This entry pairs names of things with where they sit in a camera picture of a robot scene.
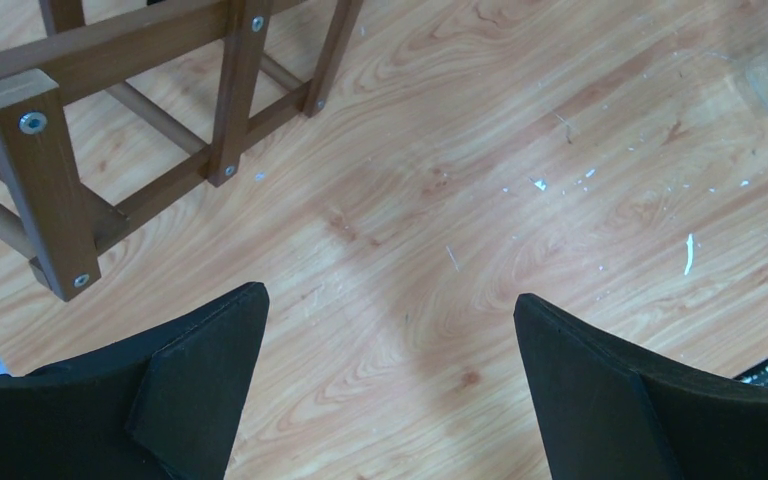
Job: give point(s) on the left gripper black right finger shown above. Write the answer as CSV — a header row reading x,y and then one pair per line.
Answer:
x,y
610,409

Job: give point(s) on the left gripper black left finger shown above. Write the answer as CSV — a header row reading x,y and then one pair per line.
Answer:
x,y
165,403

